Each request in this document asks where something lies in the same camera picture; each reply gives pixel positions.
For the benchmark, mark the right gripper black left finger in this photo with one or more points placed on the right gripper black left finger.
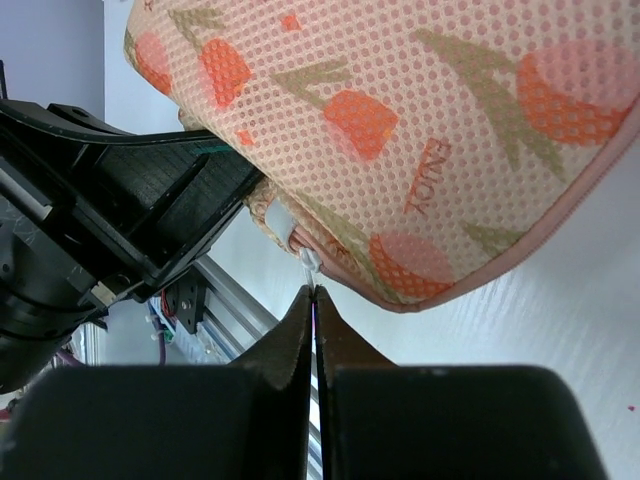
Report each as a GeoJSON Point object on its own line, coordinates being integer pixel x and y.
{"type": "Point", "coordinates": [125, 422]}

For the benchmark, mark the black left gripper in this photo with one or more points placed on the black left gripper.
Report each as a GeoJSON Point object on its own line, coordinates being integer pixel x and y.
{"type": "Point", "coordinates": [92, 216]}

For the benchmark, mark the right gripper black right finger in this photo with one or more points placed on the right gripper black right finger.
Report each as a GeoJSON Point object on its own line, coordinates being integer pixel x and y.
{"type": "Point", "coordinates": [384, 421]}

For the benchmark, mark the peach tulip-print laundry bag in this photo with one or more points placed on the peach tulip-print laundry bag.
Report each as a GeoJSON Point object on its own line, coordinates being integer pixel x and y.
{"type": "Point", "coordinates": [412, 151]}

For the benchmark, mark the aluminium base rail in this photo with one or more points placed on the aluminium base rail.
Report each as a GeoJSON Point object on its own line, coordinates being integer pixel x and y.
{"type": "Point", "coordinates": [216, 322]}

